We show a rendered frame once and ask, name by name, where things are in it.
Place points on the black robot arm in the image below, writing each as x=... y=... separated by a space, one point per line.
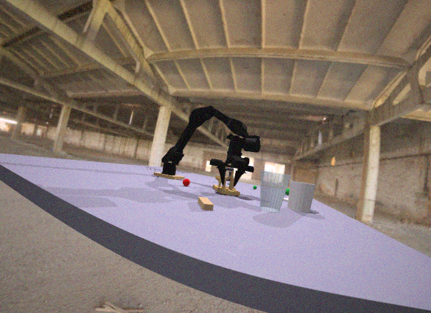
x=197 y=118

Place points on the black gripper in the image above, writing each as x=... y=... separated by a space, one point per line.
x=221 y=166

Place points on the clear plastic cup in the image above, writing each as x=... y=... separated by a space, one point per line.
x=273 y=187

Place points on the white cup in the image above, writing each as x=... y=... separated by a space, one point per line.
x=300 y=196

